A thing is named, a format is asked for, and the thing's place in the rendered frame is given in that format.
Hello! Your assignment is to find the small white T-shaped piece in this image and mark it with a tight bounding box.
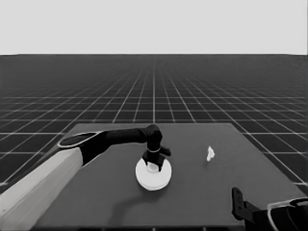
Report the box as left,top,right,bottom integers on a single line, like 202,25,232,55
206,145,216,163

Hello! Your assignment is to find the large thick white disc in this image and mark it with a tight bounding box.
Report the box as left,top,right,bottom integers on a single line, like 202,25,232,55
135,157,172,192

